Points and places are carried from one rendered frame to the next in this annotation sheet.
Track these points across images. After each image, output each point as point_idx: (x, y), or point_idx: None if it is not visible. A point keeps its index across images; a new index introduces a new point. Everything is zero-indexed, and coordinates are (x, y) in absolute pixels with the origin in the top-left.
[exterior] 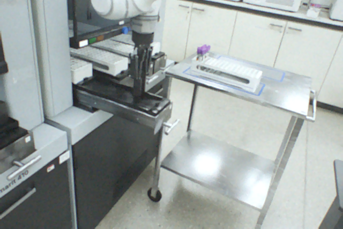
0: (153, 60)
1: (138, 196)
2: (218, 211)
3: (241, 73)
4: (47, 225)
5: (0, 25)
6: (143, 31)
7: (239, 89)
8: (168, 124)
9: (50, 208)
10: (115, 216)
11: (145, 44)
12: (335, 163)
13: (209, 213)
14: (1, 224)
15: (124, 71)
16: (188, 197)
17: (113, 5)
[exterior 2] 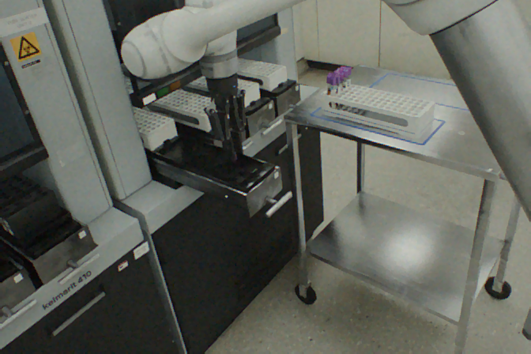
0: (274, 96)
1: (283, 295)
2: (408, 321)
3: (393, 111)
4: (133, 336)
5: (31, 104)
6: (216, 77)
7: (393, 137)
8: (272, 201)
9: (132, 314)
10: (248, 323)
11: (224, 92)
12: None
13: (392, 323)
14: (66, 334)
15: None
16: (360, 297)
17: (144, 65)
